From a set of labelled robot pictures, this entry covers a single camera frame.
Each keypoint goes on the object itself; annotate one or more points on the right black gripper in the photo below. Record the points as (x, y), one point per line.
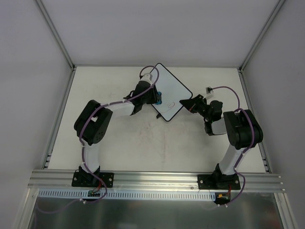
(195, 104)

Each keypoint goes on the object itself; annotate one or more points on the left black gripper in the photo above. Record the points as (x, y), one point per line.
(154, 94)

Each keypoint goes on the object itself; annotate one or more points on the small black-framed whiteboard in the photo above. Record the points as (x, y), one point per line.
(172, 92)

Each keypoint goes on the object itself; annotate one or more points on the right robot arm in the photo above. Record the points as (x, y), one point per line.
(243, 132)

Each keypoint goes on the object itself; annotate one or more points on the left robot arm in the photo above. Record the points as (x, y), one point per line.
(92, 124)

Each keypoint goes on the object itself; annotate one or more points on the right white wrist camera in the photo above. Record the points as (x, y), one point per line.
(209, 93)

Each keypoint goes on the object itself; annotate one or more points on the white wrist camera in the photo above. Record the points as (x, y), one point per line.
(209, 93)
(147, 77)

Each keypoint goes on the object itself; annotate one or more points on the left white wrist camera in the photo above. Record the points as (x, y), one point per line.
(147, 77)

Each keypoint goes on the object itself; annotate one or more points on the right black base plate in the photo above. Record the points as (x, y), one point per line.
(223, 182)

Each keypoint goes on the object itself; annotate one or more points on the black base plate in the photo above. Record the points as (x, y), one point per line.
(84, 179)
(223, 182)

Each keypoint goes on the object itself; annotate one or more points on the left aluminium frame post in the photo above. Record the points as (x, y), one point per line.
(49, 22)

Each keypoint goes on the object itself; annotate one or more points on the aluminium frame post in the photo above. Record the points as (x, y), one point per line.
(49, 22)
(272, 16)

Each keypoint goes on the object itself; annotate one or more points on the white slotted cable duct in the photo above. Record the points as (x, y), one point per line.
(126, 194)

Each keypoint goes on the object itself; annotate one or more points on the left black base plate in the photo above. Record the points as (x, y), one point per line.
(84, 179)

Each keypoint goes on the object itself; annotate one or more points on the right aluminium frame post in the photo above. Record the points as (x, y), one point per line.
(272, 16)

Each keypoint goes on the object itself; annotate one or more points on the aluminium front rail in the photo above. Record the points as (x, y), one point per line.
(155, 181)

